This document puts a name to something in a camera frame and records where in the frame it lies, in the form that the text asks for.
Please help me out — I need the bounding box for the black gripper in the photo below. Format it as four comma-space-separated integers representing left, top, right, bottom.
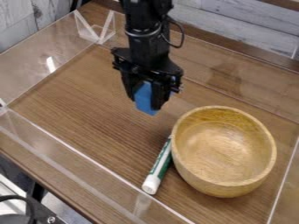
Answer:
111, 24, 183, 110

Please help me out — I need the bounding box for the blue block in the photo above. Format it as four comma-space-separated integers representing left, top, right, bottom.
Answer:
135, 82, 158, 116

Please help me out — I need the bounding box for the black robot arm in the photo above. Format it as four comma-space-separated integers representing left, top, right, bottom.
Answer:
111, 0, 184, 115

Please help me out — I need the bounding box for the brown wooden bowl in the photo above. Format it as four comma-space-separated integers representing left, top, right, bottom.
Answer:
172, 106, 278, 198

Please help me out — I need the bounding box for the white green marker pen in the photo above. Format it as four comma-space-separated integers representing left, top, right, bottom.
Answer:
142, 138, 172, 195

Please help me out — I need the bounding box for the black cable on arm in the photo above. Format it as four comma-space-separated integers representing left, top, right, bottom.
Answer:
160, 17, 187, 49

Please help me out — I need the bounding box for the clear acrylic tray wall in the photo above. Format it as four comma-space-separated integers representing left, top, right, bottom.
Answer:
0, 8, 299, 224

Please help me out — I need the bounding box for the black cable lower left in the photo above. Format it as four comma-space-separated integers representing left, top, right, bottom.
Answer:
0, 193, 36, 224

